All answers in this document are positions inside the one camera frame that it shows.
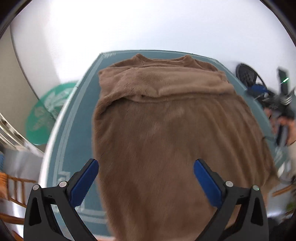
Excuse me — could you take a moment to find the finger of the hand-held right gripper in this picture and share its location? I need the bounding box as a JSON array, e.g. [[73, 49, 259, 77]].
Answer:
[[254, 94, 276, 104], [246, 84, 270, 96]]

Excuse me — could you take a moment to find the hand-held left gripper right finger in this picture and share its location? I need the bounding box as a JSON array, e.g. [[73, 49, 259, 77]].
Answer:
[[193, 159, 270, 241]]

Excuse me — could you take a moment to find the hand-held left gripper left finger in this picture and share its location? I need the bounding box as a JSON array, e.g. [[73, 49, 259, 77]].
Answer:
[[24, 158, 100, 241]]

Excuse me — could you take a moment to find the brown fleece sweater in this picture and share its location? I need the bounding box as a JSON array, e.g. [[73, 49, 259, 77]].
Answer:
[[91, 53, 279, 241]]

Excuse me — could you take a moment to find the person's right hand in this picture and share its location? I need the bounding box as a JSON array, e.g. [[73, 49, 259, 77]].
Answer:
[[265, 108, 296, 147]]

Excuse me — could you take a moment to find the black mesh chair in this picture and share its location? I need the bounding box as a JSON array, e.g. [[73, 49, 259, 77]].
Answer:
[[235, 63, 271, 93]]

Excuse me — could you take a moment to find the teal table mat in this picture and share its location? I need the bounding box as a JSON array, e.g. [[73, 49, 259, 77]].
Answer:
[[38, 50, 292, 241]]

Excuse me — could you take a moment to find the wooden chair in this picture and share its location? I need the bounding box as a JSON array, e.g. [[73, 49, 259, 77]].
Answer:
[[0, 173, 38, 226]]

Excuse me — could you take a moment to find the beige cabinet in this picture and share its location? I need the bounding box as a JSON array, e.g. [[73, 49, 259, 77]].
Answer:
[[0, 27, 45, 154]]

